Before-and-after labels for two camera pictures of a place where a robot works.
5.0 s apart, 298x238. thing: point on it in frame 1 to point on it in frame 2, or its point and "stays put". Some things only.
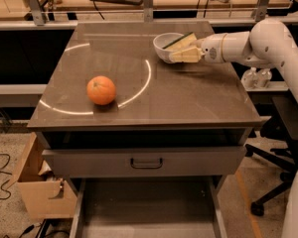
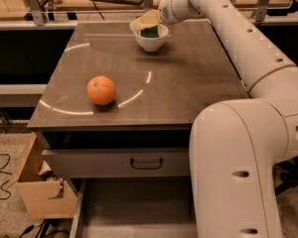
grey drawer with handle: (144, 162) stays put
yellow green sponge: (182, 44) to (150, 32)
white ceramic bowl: (161, 41) to (151, 44)
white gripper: (211, 49) to (169, 11)
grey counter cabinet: (145, 145) stays put
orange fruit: (101, 90) stays put
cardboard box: (46, 194) stays put
